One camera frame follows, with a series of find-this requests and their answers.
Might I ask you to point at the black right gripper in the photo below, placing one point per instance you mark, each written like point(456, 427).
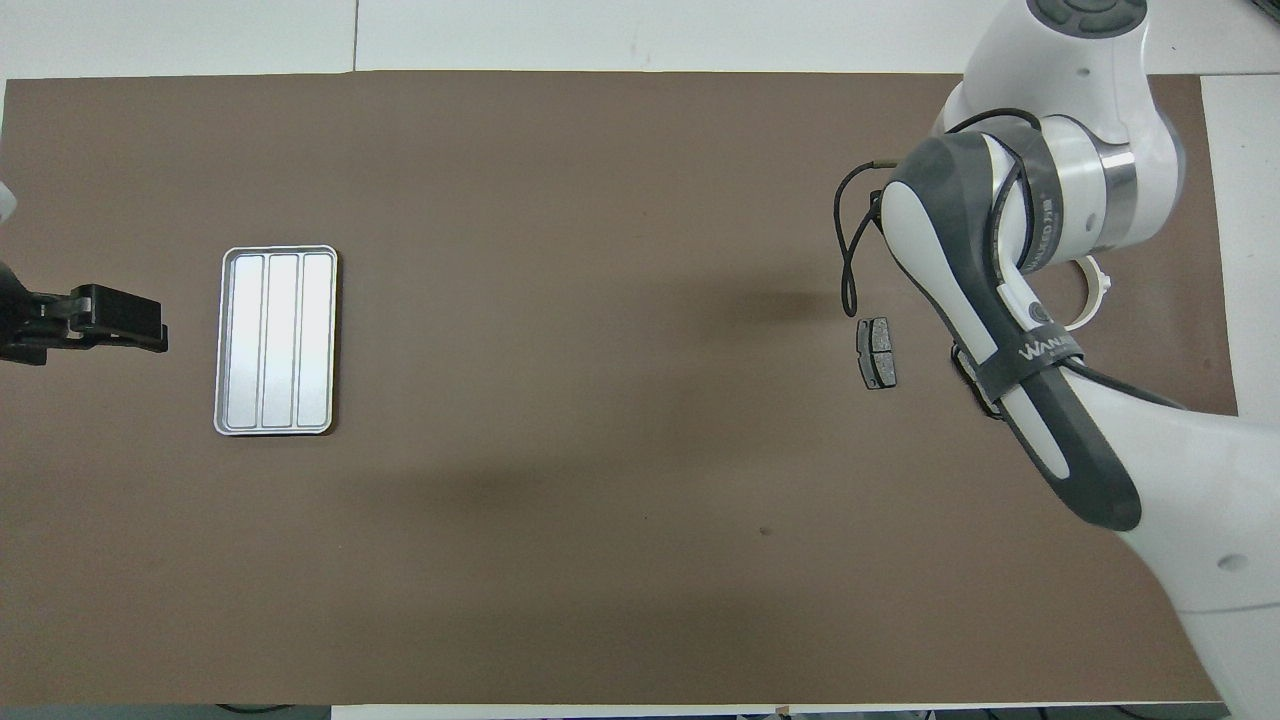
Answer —
point(878, 200)

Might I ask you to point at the short dark brake pad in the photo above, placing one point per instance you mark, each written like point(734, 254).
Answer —
point(877, 352)

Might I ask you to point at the long dark brake pad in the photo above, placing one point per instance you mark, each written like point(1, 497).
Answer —
point(962, 368)

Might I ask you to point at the silver metal tray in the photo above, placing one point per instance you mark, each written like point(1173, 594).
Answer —
point(276, 340)

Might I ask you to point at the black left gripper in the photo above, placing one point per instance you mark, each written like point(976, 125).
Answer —
point(100, 320)

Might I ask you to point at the white semicircular plastic bracket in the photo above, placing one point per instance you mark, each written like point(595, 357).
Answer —
point(1103, 290)

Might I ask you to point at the brown table mat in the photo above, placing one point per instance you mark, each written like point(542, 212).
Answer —
point(600, 500)

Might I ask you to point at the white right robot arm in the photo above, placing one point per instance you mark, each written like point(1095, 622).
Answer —
point(1100, 100)

